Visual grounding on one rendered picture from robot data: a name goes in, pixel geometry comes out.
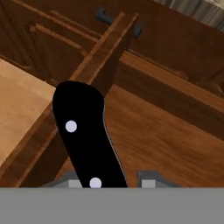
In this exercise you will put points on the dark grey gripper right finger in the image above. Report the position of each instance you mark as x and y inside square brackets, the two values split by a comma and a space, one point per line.
[151, 180]

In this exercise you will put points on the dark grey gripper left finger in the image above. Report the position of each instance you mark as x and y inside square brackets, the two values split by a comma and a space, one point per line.
[71, 181]

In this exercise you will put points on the brown wooden cupboard door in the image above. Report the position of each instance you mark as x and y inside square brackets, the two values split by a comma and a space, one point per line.
[55, 49]

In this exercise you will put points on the brown wooden open drawer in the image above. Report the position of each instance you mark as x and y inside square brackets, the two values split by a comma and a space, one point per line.
[151, 137]

